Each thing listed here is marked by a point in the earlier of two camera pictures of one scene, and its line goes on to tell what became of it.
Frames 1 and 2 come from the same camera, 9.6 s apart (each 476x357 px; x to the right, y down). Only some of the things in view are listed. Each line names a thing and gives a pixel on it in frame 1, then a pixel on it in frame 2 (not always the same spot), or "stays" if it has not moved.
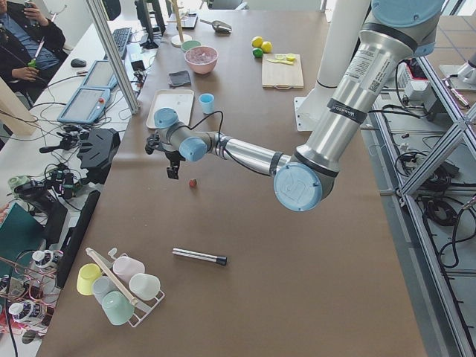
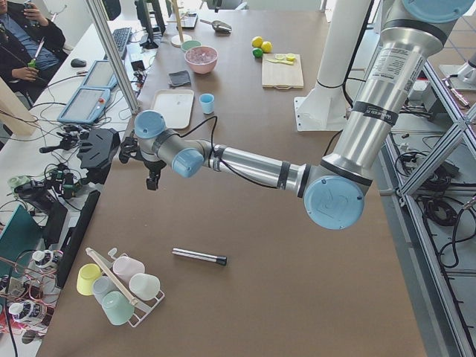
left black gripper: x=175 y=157 to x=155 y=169
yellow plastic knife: x=280 y=61 stays
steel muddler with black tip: x=221 y=260 stays
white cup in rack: x=144 y=285 stays
